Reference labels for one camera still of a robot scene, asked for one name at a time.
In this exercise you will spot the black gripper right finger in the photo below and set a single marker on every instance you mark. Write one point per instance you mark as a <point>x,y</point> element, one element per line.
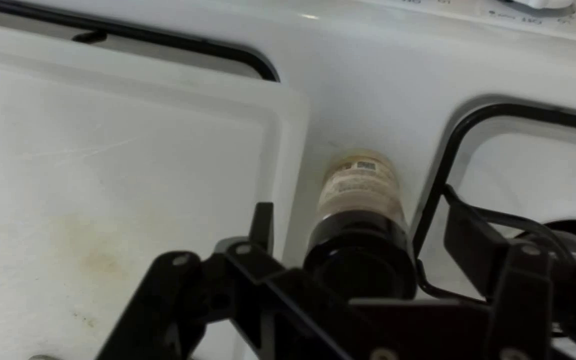
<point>528,300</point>

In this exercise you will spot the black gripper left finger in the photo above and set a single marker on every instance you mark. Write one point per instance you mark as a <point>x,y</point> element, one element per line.
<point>168,300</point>

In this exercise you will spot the beige spice jar black lid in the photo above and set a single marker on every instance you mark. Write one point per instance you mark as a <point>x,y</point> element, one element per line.
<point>360,192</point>

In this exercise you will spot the white gas stove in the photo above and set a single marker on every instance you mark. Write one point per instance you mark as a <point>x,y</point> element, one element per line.
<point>369,80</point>

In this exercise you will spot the white stove knob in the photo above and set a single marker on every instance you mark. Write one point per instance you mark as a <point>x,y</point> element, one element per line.
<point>541,3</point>

